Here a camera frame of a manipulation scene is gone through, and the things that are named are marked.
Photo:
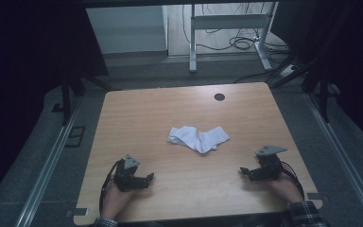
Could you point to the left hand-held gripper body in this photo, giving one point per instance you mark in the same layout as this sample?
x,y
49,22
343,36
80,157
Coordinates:
x,y
126,176

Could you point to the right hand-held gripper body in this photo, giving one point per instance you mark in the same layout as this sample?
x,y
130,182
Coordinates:
x,y
269,165

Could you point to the white sock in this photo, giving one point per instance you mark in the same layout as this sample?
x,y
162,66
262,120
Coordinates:
x,y
198,138

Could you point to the person's left hand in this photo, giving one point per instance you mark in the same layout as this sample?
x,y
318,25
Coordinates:
x,y
116,198

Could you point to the person's right hand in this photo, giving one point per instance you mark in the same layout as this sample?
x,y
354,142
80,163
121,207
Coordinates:
x,y
285,189

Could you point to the black round table grommet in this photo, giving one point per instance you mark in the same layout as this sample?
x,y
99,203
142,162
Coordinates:
x,y
219,96

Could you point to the black tripod stand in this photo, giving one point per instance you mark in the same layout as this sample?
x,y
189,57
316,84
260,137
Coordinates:
x,y
323,91
66,94

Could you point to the white power strip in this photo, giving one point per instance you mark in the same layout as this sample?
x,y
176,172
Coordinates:
x,y
287,71

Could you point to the grey table bracket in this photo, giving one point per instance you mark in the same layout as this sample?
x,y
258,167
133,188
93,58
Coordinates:
x,y
77,212
318,197

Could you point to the black square floor frame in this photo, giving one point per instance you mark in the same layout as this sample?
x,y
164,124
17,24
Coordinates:
x,y
75,136

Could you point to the aluminium floor rail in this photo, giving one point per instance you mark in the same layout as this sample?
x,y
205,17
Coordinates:
x,y
343,157
47,170

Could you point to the pale grey wall panel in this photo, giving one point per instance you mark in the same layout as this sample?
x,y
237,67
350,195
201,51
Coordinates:
x,y
126,30

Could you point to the white metal desk frame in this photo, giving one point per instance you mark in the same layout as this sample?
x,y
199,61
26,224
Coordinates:
x,y
230,22

